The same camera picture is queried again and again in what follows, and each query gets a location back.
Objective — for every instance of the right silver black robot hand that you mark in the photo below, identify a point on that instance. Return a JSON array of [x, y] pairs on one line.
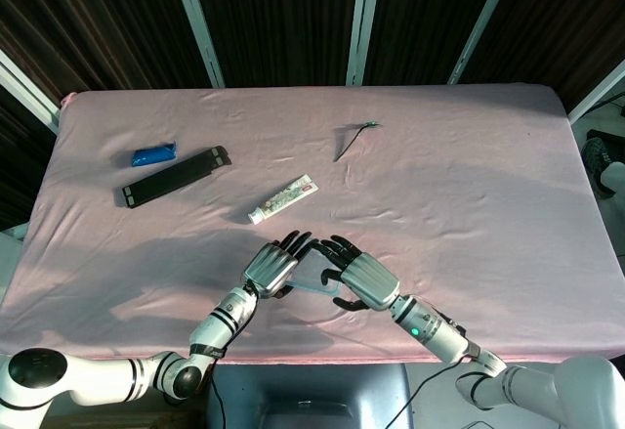
[[371, 280]]

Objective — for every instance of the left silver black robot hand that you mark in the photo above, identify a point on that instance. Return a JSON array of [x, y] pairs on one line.
[[271, 270]]

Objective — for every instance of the blue container lid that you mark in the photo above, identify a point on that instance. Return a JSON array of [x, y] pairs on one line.
[[312, 268]]

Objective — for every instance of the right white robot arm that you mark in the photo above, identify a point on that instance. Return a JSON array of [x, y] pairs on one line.
[[434, 336]]

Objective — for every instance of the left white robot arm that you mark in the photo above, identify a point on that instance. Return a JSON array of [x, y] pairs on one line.
[[220, 324]]

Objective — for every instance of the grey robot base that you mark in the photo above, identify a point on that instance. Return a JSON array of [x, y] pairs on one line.
[[312, 395]]

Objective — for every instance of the white toothpaste tube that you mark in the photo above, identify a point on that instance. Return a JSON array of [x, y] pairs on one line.
[[283, 199]]

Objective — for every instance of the pink tablecloth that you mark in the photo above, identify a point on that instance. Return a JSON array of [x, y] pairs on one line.
[[439, 194]]

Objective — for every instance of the black rectangular bar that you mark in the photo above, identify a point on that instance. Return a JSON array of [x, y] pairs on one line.
[[171, 176]]

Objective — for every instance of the blue plastic packet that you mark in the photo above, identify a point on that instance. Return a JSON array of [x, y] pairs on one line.
[[154, 154]]

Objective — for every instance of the dark sneaker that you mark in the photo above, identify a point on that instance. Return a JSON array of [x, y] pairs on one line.
[[598, 160]]

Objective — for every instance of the dark brown pleated curtain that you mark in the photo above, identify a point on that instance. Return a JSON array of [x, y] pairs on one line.
[[283, 9]]

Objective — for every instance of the white metal frame post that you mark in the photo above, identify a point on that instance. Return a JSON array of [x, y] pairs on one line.
[[481, 23], [197, 23], [29, 92], [363, 23], [598, 89]]

